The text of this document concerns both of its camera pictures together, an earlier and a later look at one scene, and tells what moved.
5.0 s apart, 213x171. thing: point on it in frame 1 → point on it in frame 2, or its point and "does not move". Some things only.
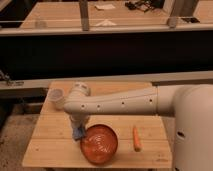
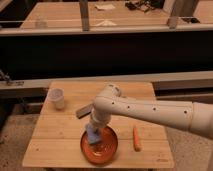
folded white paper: x=105 y=23 does not move
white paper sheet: x=105 y=6 does not move
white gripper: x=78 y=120 → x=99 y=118
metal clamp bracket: x=10 y=82 does not move
